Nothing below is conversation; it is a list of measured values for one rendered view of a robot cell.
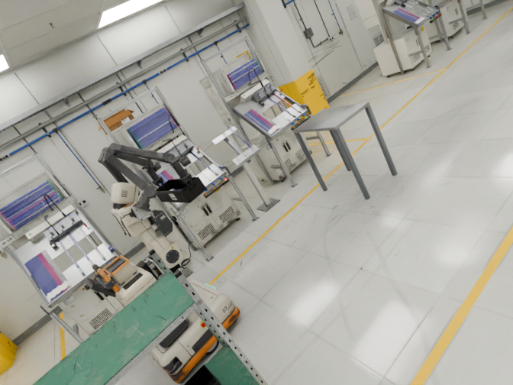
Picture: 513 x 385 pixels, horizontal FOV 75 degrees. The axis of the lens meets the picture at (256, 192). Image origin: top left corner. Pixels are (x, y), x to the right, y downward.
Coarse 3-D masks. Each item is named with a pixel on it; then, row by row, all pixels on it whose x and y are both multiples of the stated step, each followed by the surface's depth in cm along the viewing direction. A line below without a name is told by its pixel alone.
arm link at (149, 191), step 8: (112, 152) 224; (112, 160) 224; (120, 160) 226; (120, 168) 224; (128, 168) 226; (128, 176) 225; (136, 176) 226; (136, 184) 225; (144, 184) 224; (144, 192) 223; (152, 192) 224
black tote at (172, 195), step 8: (168, 184) 289; (176, 184) 283; (184, 184) 271; (192, 184) 241; (200, 184) 245; (160, 192) 271; (168, 192) 258; (176, 192) 245; (184, 192) 237; (192, 192) 241; (200, 192) 245; (160, 200) 285; (168, 200) 270; (176, 200) 256; (184, 200) 244; (192, 200) 241
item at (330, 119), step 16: (320, 112) 359; (336, 112) 328; (352, 112) 301; (368, 112) 308; (304, 128) 337; (320, 128) 311; (336, 128) 292; (304, 144) 358; (336, 144) 379; (384, 144) 319; (352, 160) 305; (320, 176) 372; (368, 192) 318
